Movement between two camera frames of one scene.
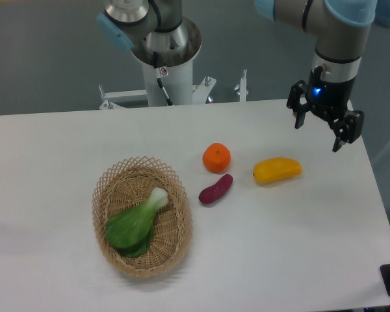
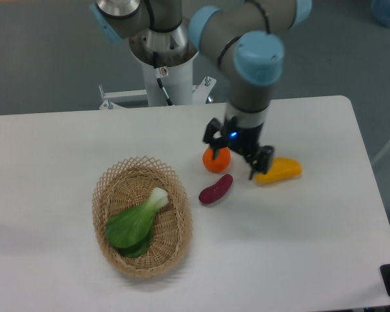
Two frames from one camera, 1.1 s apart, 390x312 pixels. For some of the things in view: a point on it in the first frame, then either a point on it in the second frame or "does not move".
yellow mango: [277, 169] does not move
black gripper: [330, 99] to [244, 140]
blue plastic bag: [389, 13] does not move
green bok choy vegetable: [131, 231] does not move
